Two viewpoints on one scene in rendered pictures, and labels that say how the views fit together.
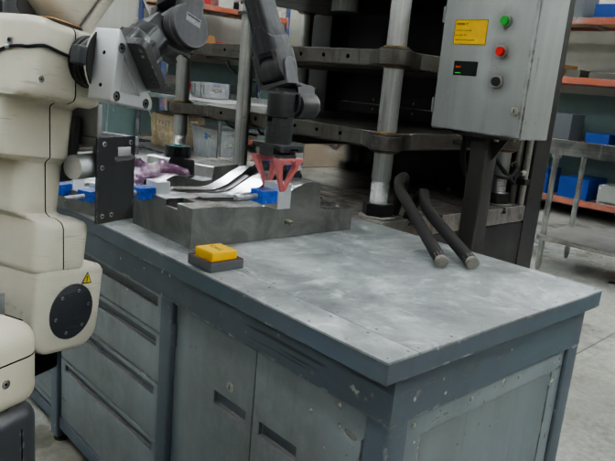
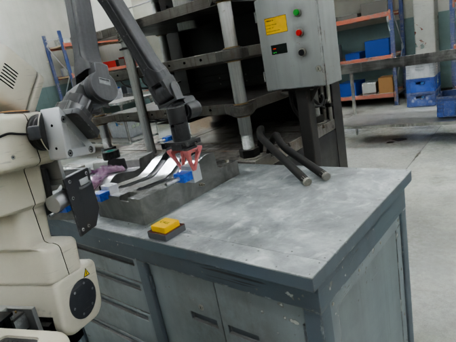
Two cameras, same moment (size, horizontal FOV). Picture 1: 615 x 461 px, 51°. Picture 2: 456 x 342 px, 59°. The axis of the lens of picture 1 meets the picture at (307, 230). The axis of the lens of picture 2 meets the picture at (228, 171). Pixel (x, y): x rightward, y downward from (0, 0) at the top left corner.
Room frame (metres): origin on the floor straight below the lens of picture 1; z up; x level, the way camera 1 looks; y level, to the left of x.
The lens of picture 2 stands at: (0.13, 0.06, 1.27)
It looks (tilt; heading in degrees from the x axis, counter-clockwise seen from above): 16 degrees down; 355
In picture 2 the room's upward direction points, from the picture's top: 11 degrees counter-clockwise
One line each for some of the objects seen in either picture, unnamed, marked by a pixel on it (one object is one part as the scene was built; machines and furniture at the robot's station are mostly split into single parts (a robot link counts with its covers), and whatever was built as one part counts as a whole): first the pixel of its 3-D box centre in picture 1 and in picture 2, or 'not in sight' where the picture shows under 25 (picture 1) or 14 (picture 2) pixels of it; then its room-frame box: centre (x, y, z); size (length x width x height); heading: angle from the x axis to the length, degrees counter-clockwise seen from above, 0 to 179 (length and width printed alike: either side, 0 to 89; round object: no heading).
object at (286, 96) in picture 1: (283, 104); (178, 114); (1.38, 0.08, 1.12); 0.07 x 0.06 x 0.07; 142
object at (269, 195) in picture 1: (260, 195); (180, 177); (1.35, 0.11, 0.93); 0.13 x 0.05 x 0.05; 134
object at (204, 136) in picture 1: (220, 143); (126, 126); (7.18, 1.05, 0.42); 0.60 x 0.42 x 0.33; 40
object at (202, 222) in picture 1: (248, 200); (169, 177); (1.62, 0.16, 0.87); 0.50 x 0.26 x 0.14; 133
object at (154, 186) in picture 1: (139, 192); (99, 197); (1.48, 0.40, 0.89); 0.13 x 0.05 x 0.05; 133
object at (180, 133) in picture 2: (278, 134); (180, 134); (1.38, 0.08, 1.06); 0.10 x 0.07 x 0.07; 44
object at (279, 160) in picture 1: (279, 168); (188, 156); (1.37, 0.07, 0.99); 0.07 x 0.07 x 0.09; 44
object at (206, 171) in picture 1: (147, 182); (99, 182); (1.83, 0.46, 0.86); 0.50 x 0.26 x 0.11; 151
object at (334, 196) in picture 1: (329, 186); (210, 142); (2.66, -0.07, 0.76); 1.30 x 0.84 x 0.07; 43
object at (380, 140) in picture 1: (337, 138); (207, 110); (2.65, -0.09, 0.96); 1.29 x 0.83 x 0.18; 43
